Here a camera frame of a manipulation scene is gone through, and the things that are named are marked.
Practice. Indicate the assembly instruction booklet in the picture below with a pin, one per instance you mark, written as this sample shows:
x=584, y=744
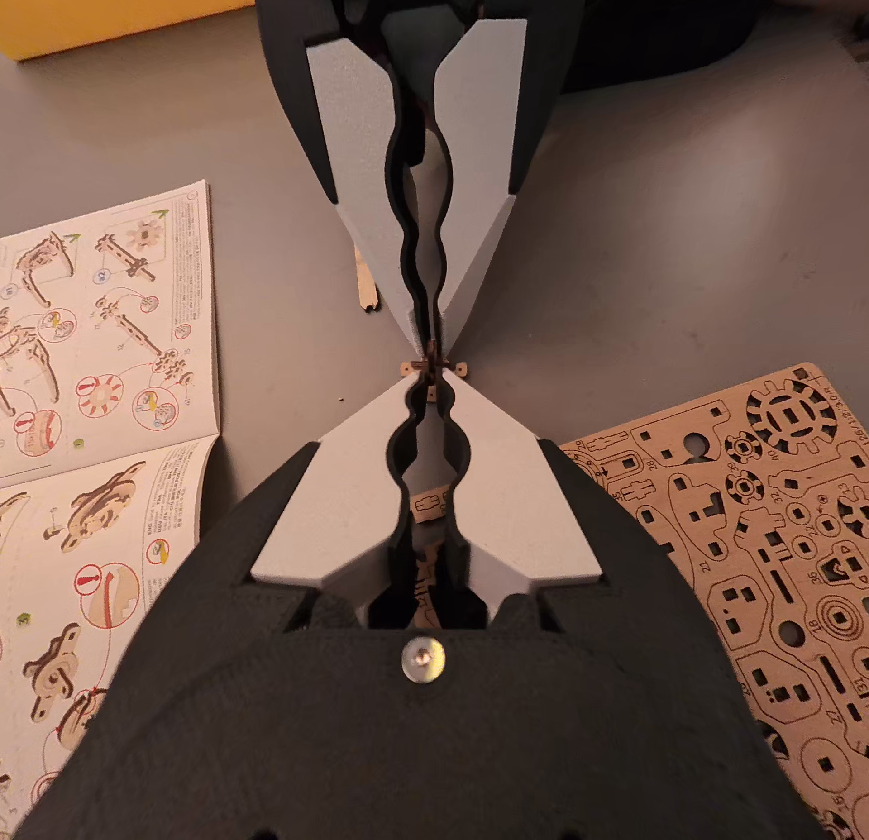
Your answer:
x=102, y=378

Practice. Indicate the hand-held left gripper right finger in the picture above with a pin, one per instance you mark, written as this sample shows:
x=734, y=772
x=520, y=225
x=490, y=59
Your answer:
x=523, y=514

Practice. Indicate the yellow box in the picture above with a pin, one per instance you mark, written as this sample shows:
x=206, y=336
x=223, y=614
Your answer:
x=102, y=12

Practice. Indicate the laser-cut wooden parts sheet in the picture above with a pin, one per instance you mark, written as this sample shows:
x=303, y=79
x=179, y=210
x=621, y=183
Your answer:
x=428, y=507
x=713, y=548

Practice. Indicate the thin wooden stick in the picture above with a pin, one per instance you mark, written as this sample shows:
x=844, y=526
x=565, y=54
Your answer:
x=366, y=283

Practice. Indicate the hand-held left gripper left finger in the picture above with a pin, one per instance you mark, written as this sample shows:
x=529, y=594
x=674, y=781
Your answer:
x=326, y=514

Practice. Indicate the small wooden model part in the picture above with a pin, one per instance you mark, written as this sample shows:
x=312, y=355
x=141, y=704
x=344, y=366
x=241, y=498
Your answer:
x=459, y=367

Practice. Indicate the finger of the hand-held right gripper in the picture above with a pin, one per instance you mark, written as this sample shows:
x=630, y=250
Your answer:
x=353, y=141
x=482, y=141

